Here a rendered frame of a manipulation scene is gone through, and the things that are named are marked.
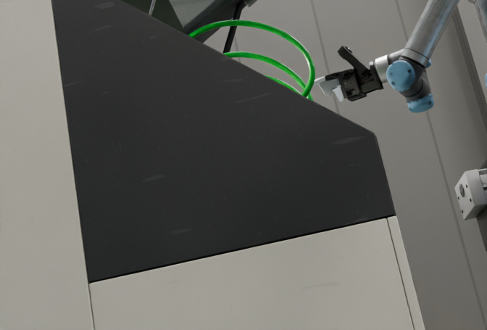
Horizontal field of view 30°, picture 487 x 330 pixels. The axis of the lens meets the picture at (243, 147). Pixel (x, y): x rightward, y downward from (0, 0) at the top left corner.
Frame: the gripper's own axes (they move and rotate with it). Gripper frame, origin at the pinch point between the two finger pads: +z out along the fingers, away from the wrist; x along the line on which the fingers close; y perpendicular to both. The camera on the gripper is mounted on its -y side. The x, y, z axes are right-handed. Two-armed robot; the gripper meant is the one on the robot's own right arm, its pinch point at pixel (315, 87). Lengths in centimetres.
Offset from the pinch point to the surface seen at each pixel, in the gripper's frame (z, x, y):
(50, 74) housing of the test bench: 18, -110, 8
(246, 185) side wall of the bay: -15, -104, 41
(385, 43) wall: 10, 155, -50
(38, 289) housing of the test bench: 25, -118, 50
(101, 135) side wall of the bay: 10, -110, 24
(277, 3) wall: 51, 140, -84
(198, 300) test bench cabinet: -3, -110, 60
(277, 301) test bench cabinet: -16, -106, 63
